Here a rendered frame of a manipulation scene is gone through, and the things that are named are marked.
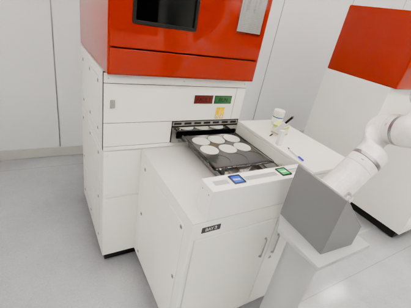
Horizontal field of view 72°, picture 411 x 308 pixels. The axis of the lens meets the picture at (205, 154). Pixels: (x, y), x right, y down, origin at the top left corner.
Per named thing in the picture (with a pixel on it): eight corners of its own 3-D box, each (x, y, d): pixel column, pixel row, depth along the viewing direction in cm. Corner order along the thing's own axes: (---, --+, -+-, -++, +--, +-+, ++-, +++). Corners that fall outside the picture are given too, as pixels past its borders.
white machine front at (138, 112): (101, 149, 144) (102, 71, 126) (231, 139, 185) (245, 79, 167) (103, 152, 142) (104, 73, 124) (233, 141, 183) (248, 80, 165)
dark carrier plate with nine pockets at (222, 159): (184, 137, 158) (184, 136, 157) (234, 134, 175) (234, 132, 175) (215, 168, 132) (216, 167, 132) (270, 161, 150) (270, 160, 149)
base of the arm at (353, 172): (355, 220, 108) (391, 187, 107) (340, 195, 97) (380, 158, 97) (320, 194, 123) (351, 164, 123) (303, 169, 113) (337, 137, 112)
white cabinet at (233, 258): (132, 256, 190) (140, 149, 153) (245, 225, 238) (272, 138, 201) (169, 350, 142) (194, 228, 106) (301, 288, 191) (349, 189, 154)
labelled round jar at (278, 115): (268, 121, 185) (272, 108, 180) (276, 121, 188) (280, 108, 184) (275, 126, 180) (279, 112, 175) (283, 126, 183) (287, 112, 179)
